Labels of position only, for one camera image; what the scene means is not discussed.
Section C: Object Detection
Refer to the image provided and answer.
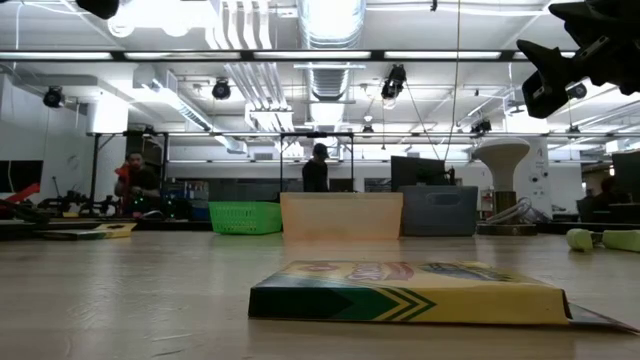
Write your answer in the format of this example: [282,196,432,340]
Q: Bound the person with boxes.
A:
[301,142,332,194]
[579,175,622,222]
[113,150,162,217]

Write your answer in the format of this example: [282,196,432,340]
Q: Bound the silver ceiling duct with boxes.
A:
[294,0,367,104]

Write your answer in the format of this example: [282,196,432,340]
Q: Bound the white coiled cable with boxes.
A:
[484,195,535,224]

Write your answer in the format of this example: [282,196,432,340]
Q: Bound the red bar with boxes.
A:
[0,181,42,207]

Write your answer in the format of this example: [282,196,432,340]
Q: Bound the green plastic basket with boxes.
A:
[208,200,284,237]

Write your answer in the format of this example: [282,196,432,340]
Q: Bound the dark grey plastic bin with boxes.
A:
[399,184,479,238]

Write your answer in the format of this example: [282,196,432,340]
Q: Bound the orange translucent bin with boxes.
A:
[279,191,405,242]

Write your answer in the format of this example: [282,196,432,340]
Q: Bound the white mushroom-shaped lamp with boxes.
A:
[472,136,539,237]

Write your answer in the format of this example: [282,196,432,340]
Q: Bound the dark computer monitor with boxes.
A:
[0,160,45,196]
[390,154,447,193]
[611,148,640,202]

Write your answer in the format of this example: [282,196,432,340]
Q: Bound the black background shelf frame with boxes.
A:
[87,130,171,219]

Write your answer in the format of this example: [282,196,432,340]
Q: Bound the black beam with light strips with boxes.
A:
[0,48,576,63]

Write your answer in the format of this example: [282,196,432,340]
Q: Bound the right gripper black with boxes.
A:
[515,0,640,120]

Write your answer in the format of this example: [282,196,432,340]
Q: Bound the yellow green crayon box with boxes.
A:
[248,259,640,334]
[38,222,138,242]

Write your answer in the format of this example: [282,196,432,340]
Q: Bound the green-handled pliers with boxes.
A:
[565,227,640,253]

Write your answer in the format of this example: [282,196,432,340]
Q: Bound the black background rig frame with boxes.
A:
[278,131,356,194]

